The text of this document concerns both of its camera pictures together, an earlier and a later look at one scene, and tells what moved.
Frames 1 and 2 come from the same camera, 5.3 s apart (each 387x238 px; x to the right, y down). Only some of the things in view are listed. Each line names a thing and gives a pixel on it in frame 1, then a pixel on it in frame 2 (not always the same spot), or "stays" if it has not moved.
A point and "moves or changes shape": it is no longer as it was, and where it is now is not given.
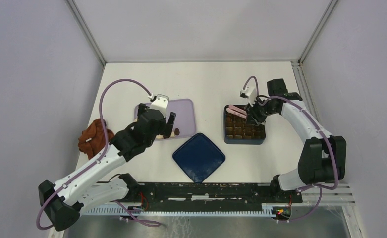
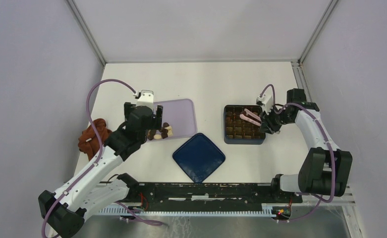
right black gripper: [252, 118] → [267, 124]
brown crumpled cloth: [92, 140] stays
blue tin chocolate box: [238, 130] stays
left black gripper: [166, 128] → [156, 121]
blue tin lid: [198, 157] stays
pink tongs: [237, 111] moves or changes shape
